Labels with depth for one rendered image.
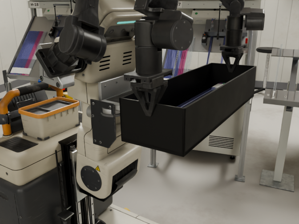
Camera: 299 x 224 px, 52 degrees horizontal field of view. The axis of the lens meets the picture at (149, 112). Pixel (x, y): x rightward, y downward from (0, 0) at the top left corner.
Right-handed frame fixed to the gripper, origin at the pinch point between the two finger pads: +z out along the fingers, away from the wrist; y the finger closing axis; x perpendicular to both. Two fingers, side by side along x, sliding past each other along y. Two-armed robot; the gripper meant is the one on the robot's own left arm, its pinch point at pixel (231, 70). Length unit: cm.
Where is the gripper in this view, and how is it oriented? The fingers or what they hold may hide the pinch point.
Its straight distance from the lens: 118.7
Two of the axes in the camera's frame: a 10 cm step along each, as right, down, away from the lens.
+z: 0.2, 9.5, 3.3
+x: -8.4, -1.6, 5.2
